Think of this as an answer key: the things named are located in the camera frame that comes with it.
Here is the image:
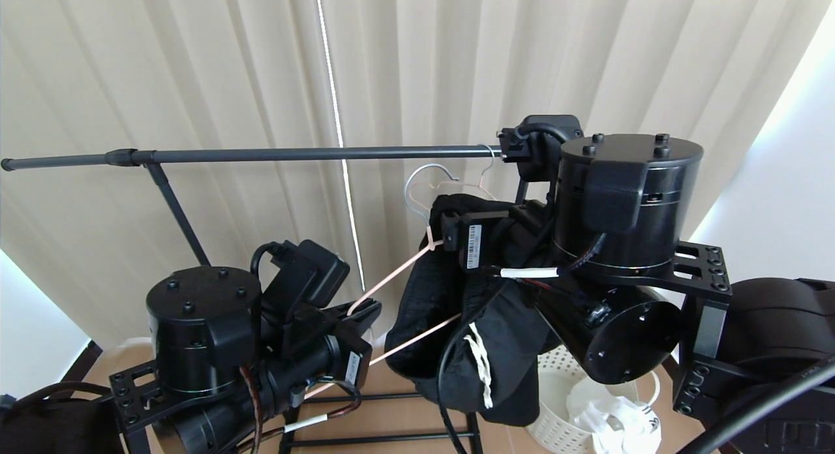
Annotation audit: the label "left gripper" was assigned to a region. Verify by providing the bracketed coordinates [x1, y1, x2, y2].
[261, 327, 371, 416]

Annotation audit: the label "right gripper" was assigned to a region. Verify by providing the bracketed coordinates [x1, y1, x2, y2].
[440, 200, 556, 273]

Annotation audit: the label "pink clothes hanger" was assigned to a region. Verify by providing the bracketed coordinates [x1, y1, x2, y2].
[303, 164, 465, 402]
[436, 144, 500, 204]

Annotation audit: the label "black shorts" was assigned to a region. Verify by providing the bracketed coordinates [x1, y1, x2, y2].
[384, 193, 563, 429]

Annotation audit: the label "white printed T-shirt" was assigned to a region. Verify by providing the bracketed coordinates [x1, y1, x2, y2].
[566, 376, 661, 454]

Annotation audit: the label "white laundry basket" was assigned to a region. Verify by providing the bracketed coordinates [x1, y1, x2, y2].
[526, 342, 663, 454]

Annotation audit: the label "black clothes rack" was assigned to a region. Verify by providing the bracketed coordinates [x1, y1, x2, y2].
[0, 143, 530, 454]

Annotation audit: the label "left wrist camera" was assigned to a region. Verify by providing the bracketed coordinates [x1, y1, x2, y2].
[251, 240, 351, 324]

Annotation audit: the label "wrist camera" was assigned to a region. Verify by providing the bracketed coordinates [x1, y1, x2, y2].
[498, 115, 585, 182]
[251, 240, 351, 324]

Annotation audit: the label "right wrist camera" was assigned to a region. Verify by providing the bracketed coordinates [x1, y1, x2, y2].
[498, 115, 585, 182]

